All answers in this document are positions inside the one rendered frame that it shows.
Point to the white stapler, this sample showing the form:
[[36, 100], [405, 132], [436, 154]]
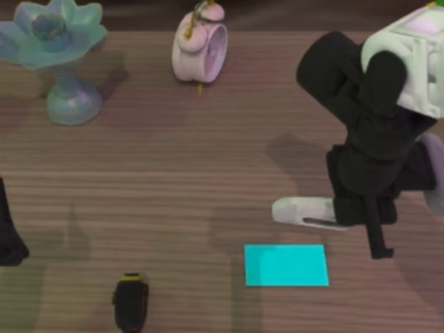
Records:
[[301, 209]]

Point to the cyan rectangular pad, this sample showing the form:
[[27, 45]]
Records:
[[286, 265]]

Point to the lavender rounded object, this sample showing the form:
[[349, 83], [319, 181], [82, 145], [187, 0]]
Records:
[[435, 163]]

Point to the small green object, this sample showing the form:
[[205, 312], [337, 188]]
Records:
[[435, 2]]

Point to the pink alarm clock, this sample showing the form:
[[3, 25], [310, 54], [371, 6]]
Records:
[[201, 48]]

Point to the black device with yellow band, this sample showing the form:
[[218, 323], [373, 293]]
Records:
[[131, 301]]

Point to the blue-green flower shaped vase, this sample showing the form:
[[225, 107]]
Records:
[[52, 48]]

